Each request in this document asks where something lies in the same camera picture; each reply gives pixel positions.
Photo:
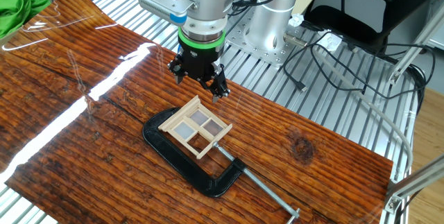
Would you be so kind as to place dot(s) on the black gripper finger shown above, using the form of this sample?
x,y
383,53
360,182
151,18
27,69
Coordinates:
x,y
177,71
218,85

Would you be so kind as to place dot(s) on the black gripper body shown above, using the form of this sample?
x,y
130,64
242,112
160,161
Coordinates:
x,y
199,61

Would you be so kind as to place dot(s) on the miniature wooden sliding window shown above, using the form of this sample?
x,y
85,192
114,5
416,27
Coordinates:
x,y
180,113

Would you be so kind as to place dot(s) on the black C-clamp with steel screw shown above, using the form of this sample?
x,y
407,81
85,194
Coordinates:
x,y
180,163

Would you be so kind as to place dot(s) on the crumpled white paper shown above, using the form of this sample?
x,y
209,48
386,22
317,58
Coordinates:
x,y
296,20
331,42

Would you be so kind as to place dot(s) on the glossy wood grain mat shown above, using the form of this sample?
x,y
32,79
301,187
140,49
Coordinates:
x,y
104,147

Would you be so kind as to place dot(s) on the black office chair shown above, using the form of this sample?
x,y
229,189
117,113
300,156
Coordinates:
x,y
333,17

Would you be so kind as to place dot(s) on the green cloth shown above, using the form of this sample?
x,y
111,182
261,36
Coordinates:
x,y
17,9

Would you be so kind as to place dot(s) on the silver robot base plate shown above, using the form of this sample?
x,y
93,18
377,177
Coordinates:
x,y
274,55

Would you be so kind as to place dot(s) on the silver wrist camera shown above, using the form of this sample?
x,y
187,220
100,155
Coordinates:
x,y
159,3

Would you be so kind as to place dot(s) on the aluminium frame strut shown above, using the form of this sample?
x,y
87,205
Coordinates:
x,y
416,45
416,179

